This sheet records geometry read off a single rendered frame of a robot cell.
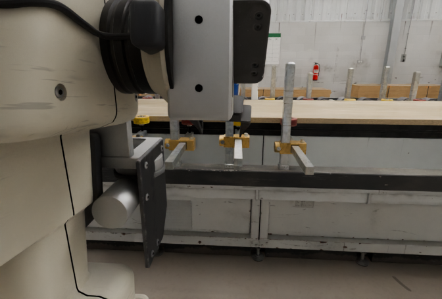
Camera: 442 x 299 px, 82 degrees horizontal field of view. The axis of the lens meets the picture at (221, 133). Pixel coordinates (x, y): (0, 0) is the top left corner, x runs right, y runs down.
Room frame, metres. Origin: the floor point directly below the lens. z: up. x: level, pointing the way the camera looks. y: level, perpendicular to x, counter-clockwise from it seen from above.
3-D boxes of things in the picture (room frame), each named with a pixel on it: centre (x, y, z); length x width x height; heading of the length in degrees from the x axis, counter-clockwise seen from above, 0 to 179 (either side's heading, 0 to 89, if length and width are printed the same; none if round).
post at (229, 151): (1.11, -0.04, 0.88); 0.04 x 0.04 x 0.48; 86
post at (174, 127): (1.13, 0.21, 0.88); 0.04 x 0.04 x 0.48; 86
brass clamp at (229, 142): (1.11, -0.06, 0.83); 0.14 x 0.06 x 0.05; 86
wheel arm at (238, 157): (1.06, -0.08, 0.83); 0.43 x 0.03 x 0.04; 176
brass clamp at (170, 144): (1.13, 0.19, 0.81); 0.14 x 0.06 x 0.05; 86
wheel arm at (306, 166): (1.04, -0.32, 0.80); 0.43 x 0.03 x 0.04; 176
